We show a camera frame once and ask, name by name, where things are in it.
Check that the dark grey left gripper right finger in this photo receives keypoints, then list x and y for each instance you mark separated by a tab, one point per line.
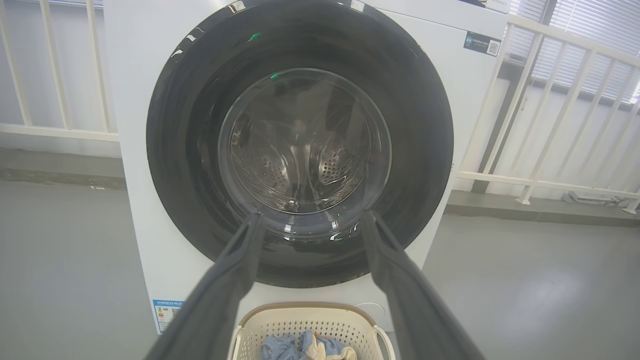
420	310

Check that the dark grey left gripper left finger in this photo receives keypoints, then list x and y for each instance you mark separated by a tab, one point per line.
210	310

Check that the blue garment with orange print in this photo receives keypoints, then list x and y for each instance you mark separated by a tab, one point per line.
327	345
277	349

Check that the cream garment with orange patch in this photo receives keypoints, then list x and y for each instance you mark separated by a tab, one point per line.
316	352

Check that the black round glass washer door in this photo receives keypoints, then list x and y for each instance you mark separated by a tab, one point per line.
170	150

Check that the cream perforated laundry basket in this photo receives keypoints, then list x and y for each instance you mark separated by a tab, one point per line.
320	320

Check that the white front-load washing machine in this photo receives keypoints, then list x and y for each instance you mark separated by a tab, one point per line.
140	100

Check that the blue white energy label sticker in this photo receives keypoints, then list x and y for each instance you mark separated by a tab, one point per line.
165	315

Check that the round white filter cover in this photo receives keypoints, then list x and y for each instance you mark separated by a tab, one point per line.
371	310

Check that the perforated steel washer drum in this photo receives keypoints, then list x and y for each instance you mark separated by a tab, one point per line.
270	170

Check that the grey flat floor device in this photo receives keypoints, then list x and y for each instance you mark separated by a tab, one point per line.
595	199

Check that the white railing with thin bars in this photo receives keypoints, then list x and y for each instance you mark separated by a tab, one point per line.
55	132

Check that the black QR code sticker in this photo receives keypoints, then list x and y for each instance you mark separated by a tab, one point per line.
481	44

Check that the white railing with slanted bars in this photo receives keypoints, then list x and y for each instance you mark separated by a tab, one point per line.
550	34

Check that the white window blinds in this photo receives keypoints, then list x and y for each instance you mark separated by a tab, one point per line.
600	30

